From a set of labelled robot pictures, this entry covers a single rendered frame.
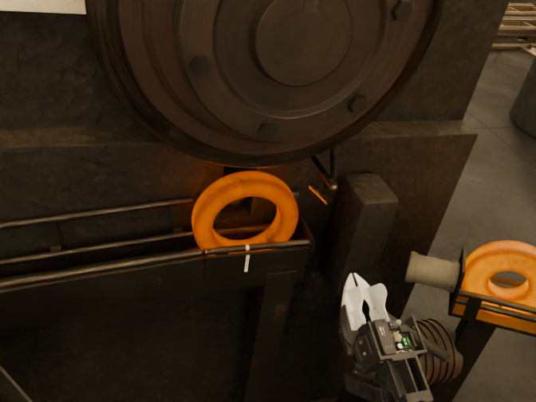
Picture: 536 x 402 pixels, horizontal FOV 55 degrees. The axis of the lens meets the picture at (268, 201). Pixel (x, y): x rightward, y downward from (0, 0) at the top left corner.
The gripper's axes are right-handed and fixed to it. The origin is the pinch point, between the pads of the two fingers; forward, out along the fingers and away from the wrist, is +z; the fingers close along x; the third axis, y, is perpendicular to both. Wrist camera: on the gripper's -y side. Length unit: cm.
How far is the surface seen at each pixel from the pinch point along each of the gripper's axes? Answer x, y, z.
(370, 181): -11.1, -1.8, 20.5
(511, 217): -142, -99, 67
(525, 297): -34.3, -4.6, -4.3
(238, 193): 15.1, 0.9, 17.3
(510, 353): -90, -79, 3
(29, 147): 46, 2, 26
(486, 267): -27.5, -2.6, 1.4
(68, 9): 39, 20, 36
